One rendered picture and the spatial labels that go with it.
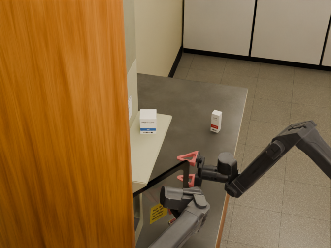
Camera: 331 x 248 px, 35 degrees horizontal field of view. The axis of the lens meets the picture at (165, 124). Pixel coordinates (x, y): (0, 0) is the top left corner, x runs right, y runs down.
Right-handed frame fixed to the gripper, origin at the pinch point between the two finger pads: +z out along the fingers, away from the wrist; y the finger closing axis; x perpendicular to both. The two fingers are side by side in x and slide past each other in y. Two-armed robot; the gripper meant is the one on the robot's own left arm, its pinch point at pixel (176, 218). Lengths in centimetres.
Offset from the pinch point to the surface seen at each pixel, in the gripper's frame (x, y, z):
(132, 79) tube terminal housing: -0.5, -38.1, -31.4
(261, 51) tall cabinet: 248, -104, 166
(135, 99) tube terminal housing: 1.7, -35.6, -22.3
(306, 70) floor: 273, -69, 164
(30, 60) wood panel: -36, -40, -59
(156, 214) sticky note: -4.5, -4.6, 1.3
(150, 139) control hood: -2.3, -21.6, -22.2
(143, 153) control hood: -8.1, -18.3, -23.7
